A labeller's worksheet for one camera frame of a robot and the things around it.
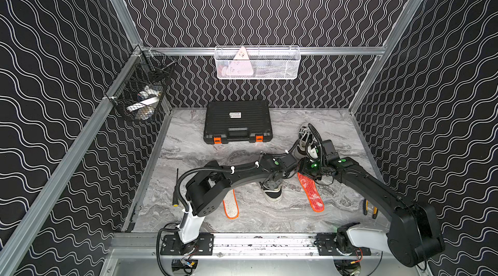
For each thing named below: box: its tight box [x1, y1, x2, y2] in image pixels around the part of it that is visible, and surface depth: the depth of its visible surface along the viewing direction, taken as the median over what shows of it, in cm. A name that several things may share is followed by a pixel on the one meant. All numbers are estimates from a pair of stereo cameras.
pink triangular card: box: [229, 46, 254, 76], surface depth 92 cm
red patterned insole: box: [296, 171, 325, 213], surface depth 87 cm
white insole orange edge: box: [223, 189, 240, 220], surface depth 85 cm
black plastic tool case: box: [202, 100, 273, 145], surface depth 109 cm
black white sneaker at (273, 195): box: [259, 181, 285, 202], surface depth 84 cm
